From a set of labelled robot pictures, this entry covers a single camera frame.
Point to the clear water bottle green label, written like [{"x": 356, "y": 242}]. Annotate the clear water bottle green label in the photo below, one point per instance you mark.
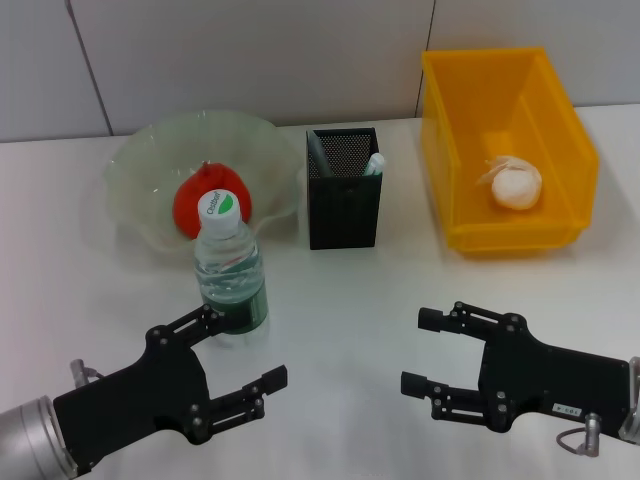
[{"x": 230, "y": 280}]

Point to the yellow plastic bin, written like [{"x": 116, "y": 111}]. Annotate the yellow plastic bin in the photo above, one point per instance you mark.
[{"x": 500, "y": 100}]

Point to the pale green wavy glass plate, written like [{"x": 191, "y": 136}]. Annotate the pale green wavy glass plate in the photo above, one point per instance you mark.
[{"x": 150, "y": 150}]

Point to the black mesh pen holder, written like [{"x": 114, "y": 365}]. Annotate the black mesh pen holder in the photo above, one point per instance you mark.
[{"x": 345, "y": 215}]

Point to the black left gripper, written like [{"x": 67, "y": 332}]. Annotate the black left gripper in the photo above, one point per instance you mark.
[{"x": 135, "y": 395}]

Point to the white paper ball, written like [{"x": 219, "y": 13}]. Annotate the white paper ball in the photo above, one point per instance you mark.
[{"x": 515, "y": 187}]

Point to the mint green pen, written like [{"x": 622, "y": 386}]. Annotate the mint green pen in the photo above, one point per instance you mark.
[{"x": 375, "y": 164}]

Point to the red-orange orange fruit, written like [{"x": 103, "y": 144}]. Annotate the red-orange orange fruit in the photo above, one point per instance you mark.
[{"x": 190, "y": 200}]

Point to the grey marker pen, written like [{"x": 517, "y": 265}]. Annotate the grey marker pen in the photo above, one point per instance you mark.
[{"x": 320, "y": 155}]

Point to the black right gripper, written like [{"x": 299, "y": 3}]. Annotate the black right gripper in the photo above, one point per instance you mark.
[{"x": 550, "y": 380}]

